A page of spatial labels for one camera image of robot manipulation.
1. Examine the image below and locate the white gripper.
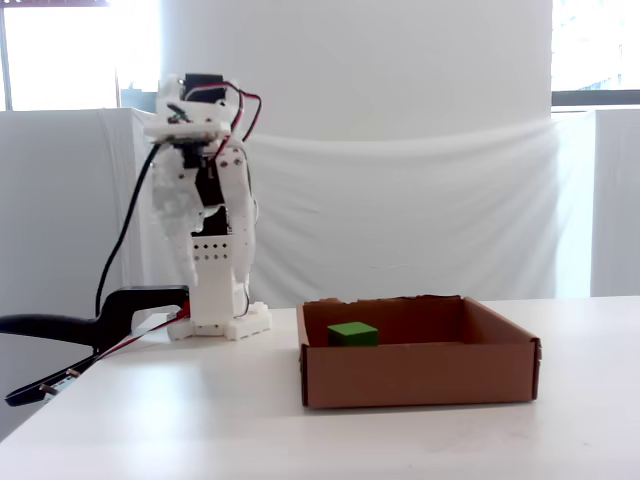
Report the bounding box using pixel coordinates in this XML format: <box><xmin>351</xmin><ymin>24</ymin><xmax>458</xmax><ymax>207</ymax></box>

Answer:
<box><xmin>151</xmin><ymin>73</ymin><xmax>258</xmax><ymax>294</ymax></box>

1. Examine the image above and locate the green wooden cube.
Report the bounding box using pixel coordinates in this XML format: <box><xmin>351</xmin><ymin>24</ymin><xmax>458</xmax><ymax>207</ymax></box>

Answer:
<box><xmin>327</xmin><ymin>321</ymin><xmax>380</xmax><ymax>348</ymax></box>

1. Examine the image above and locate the brown cardboard box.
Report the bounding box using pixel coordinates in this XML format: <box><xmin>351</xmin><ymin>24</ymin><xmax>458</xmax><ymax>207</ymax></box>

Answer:
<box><xmin>295</xmin><ymin>293</ymin><xmax>543</xmax><ymax>411</ymax></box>

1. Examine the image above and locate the black table clamp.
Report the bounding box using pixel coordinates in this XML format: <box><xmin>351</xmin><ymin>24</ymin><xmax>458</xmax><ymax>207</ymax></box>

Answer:
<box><xmin>0</xmin><ymin>283</ymin><xmax>191</xmax><ymax>352</ymax></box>

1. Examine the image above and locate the white backdrop cloth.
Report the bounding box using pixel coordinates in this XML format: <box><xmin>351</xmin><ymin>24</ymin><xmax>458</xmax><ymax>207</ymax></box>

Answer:
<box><xmin>0</xmin><ymin>107</ymin><xmax>597</xmax><ymax>312</ymax></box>

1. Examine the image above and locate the bright wide window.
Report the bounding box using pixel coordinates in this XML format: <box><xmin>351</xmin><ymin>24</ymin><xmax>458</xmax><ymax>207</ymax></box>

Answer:
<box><xmin>0</xmin><ymin>0</ymin><xmax>164</xmax><ymax>113</ymax></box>

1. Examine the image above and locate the dark circuit board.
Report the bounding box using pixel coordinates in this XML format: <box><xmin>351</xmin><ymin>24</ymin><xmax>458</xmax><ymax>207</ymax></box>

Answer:
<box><xmin>4</xmin><ymin>366</ymin><xmax>82</xmax><ymax>408</ymax></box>

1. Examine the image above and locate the white side panel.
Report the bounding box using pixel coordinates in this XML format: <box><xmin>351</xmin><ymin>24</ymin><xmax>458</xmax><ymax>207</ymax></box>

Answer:
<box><xmin>589</xmin><ymin>107</ymin><xmax>640</xmax><ymax>300</ymax></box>

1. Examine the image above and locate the bright narrow window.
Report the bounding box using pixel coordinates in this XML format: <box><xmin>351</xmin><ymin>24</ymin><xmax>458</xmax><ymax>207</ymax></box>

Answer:
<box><xmin>551</xmin><ymin>0</ymin><xmax>640</xmax><ymax>107</ymax></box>

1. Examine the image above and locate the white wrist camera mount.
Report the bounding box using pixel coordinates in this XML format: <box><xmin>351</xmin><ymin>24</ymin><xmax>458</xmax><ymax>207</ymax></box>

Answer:
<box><xmin>143</xmin><ymin>110</ymin><xmax>232</xmax><ymax>147</ymax></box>

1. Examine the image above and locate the black camera cable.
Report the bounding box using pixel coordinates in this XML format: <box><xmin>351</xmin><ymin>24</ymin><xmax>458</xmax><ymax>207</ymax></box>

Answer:
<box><xmin>94</xmin><ymin>141</ymin><xmax>157</xmax><ymax>322</ymax></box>

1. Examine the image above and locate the red black servo wire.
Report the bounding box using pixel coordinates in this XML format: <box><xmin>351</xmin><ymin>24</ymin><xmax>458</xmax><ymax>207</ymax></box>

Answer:
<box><xmin>187</xmin><ymin>85</ymin><xmax>264</xmax><ymax>145</ymax></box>

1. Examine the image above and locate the red black power wire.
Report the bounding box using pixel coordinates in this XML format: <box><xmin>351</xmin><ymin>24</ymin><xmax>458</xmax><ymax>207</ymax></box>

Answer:
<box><xmin>92</xmin><ymin>307</ymin><xmax>192</xmax><ymax>360</ymax></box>

